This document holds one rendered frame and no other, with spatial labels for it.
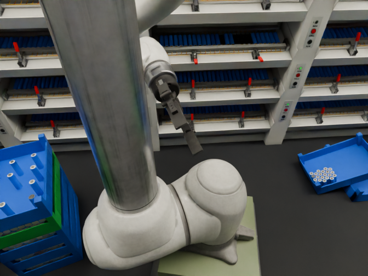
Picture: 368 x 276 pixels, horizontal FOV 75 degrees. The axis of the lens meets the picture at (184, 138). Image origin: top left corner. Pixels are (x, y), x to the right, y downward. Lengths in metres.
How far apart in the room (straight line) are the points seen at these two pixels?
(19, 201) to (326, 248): 1.12
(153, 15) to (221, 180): 0.37
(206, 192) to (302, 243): 0.69
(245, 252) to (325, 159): 0.80
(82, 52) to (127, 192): 0.24
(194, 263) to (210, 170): 0.30
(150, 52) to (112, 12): 0.48
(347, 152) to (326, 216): 0.36
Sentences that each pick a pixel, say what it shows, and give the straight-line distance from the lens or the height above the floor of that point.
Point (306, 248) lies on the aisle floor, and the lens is 1.15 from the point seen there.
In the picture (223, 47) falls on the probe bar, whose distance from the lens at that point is 1.11.
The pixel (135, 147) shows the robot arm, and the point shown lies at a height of 0.71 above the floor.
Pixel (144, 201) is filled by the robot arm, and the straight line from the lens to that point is 0.47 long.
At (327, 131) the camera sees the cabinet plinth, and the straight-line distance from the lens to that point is 1.63.
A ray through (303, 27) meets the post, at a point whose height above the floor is 0.65.
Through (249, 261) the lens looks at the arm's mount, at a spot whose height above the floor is 0.26.
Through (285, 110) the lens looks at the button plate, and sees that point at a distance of 1.33.
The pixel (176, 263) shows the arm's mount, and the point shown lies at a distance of 0.75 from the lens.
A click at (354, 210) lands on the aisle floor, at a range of 1.36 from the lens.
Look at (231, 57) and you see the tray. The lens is 1.11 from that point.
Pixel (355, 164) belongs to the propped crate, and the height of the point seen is 0.10.
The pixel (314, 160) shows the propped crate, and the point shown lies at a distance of 1.43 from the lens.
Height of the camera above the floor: 0.97
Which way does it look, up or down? 42 degrees down
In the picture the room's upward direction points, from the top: straight up
